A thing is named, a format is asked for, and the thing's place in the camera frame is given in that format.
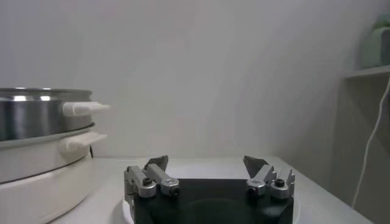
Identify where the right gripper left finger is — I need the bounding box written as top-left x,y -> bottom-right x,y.
123,155 -> 181,199

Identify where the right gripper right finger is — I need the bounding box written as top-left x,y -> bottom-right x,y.
243,155 -> 296,200

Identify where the steel steamer basket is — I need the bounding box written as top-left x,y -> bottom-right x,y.
0,87 -> 111,142

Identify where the white electric cooker pot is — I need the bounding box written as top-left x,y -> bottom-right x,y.
0,123 -> 109,224

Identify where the pale green box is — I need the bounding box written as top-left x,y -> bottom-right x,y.
361,13 -> 390,69

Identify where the white power cable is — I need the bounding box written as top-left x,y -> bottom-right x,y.
352,77 -> 390,209

